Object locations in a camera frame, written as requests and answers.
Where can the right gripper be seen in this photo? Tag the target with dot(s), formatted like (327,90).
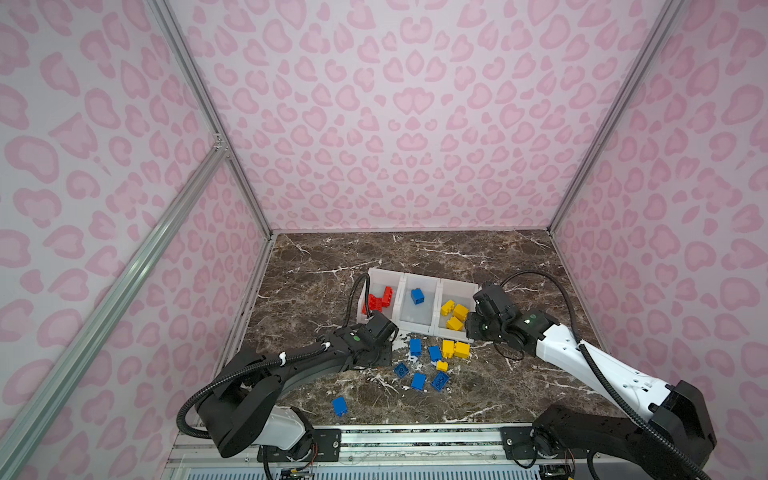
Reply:
(471,326)

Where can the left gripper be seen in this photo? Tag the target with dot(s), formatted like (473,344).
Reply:
(387,356)

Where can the red brick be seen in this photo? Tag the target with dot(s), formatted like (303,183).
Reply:
(372,303)

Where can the long yellow brick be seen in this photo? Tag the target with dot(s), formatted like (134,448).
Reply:
(455,324)

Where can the small blue brick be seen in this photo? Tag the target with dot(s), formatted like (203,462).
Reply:
(401,370)

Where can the lone yellow brick front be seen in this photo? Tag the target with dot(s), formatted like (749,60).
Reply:
(447,308)

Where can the long red brick slanted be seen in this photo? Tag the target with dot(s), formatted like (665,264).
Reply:
(387,297)

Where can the blue studded brick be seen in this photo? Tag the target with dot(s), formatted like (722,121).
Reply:
(440,381)

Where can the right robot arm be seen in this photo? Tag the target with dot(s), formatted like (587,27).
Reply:
(665,429)

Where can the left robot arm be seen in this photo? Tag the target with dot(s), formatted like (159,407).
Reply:
(239,408)

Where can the blue brick rear tall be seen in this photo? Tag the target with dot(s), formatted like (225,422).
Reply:
(415,347)

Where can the white right bin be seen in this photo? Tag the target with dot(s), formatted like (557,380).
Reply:
(461,293)

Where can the white bin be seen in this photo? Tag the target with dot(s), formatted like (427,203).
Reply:
(381,278)
(414,309)
(461,293)

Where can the white middle bin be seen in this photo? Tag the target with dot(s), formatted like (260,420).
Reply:
(414,309)

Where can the white left bin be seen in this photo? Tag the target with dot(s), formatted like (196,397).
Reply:
(381,278)

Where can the blue brick beside yellow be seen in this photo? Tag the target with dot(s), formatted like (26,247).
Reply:
(434,354)

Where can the lone blue brick front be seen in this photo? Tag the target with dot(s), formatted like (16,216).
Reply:
(340,406)

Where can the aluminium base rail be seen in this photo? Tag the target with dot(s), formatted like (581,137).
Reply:
(427,451)

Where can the left corner frame post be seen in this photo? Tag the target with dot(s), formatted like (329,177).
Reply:
(180,50)

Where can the corner frame post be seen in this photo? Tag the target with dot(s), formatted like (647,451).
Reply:
(180,50)
(663,27)

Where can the right corner frame post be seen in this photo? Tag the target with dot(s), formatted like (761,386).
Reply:
(663,27)

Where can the diagonal aluminium frame bar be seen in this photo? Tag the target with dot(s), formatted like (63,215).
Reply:
(38,415)

